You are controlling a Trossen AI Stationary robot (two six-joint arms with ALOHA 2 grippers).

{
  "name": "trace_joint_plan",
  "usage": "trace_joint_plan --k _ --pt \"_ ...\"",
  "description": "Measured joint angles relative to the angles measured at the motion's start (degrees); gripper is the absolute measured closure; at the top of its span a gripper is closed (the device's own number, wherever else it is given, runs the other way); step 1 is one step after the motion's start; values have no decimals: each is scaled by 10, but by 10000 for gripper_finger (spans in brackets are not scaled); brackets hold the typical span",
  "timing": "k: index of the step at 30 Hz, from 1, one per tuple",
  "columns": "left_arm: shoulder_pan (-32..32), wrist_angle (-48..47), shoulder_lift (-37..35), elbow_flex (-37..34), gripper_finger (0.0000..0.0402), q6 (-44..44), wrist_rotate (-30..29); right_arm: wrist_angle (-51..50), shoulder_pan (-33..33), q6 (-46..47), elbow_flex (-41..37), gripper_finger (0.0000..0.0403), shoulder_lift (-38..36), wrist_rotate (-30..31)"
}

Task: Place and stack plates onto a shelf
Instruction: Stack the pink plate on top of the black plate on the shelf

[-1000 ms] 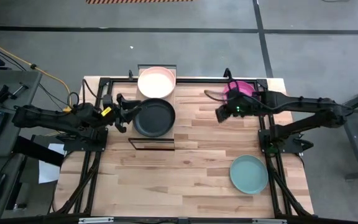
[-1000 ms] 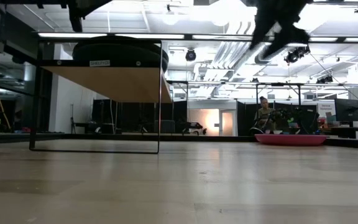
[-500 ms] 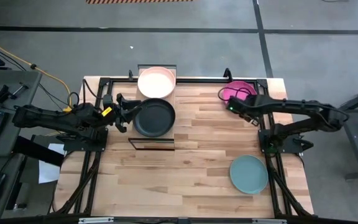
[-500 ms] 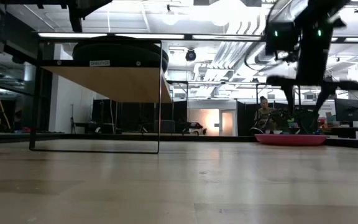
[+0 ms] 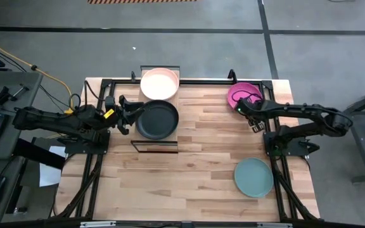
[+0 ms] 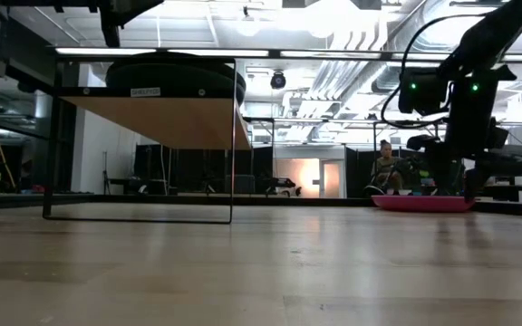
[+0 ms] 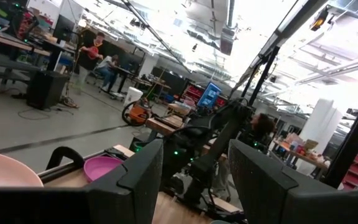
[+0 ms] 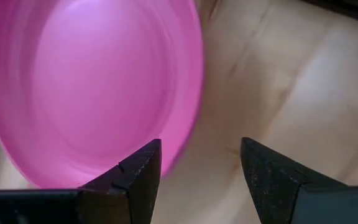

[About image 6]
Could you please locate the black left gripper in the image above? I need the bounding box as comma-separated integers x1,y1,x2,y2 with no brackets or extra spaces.
96,0,165,49

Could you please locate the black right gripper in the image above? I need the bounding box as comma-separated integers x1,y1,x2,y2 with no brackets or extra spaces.
406,67,522,203

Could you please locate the magenta pink plate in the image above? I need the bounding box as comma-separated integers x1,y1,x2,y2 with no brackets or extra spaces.
371,195,476,214

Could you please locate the dark green plate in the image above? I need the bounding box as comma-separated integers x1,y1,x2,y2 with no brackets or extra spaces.
104,51,247,108

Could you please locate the black metal shelf wood top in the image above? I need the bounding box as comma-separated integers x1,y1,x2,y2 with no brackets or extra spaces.
43,57,252,225

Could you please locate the person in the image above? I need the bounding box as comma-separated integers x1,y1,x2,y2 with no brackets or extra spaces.
369,139,410,197

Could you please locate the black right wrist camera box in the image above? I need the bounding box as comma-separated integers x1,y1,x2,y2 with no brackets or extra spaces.
398,67,450,116

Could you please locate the black overhead frame bar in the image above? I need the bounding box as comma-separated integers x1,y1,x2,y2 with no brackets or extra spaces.
54,46,522,63

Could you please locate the black hanging ceiling camera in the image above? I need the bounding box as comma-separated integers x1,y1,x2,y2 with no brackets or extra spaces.
269,70,287,91

